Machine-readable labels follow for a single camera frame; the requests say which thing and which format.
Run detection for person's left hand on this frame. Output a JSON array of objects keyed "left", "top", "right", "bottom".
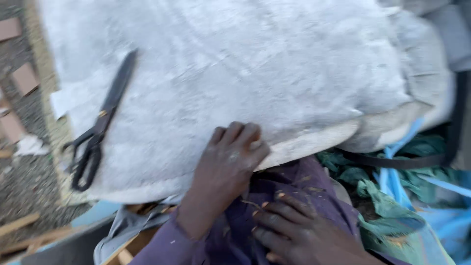
[{"left": 176, "top": 121, "right": 271, "bottom": 240}]

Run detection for person's right hand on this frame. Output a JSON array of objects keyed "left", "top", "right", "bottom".
[{"left": 251, "top": 191, "right": 368, "bottom": 265}]

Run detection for white padded cushion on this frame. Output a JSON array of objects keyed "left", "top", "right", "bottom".
[{"left": 37, "top": 0, "right": 457, "bottom": 205}]

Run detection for purple garment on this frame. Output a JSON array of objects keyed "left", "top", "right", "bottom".
[{"left": 204, "top": 156, "right": 363, "bottom": 265}]

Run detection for black scissors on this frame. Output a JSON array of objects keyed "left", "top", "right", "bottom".
[{"left": 62, "top": 50, "right": 138, "bottom": 192}]

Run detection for grey cloth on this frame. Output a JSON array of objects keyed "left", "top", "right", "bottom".
[{"left": 93, "top": 200, "right": 182, "bottom": 265}]

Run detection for green cloth heap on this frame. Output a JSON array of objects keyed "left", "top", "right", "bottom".
[{"left": 316, "top": 133, "right": 458, "bottom": 265}]

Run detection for blue plastic strips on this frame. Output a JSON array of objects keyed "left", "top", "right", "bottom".
[{"left": 375, "top": 117, "right": 471, "bottom": 265}]

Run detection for dark grey panel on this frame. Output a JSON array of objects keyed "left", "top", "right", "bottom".
[{"left": 7, "top": 217, "right": 115, "bottom": 265}]

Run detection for yellow foam board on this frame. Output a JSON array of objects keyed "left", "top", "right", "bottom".
[{"left": 24, "top": 0, "right": 89, "bottom": 207}]

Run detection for white paper scrap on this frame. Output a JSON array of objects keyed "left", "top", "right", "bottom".
[{"left": 14, "top": 133, "right": 50, "bottom": 157}]

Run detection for wooden stick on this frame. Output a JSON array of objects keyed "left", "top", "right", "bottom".
[
  {"left": 0, "top": 213, "right": 40, "bottom": 238},
  {"left": 0, "top": 225, "right": 76, "bottom": 255}
]

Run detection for grey fabric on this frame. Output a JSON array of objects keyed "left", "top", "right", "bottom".
[{"left": 379, "top": 0, "right": 471, "bottom": 73}]

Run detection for black strap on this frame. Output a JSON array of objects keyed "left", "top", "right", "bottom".
[{"left": 340, "top": 71, "right": 471, "bottom": 171}]

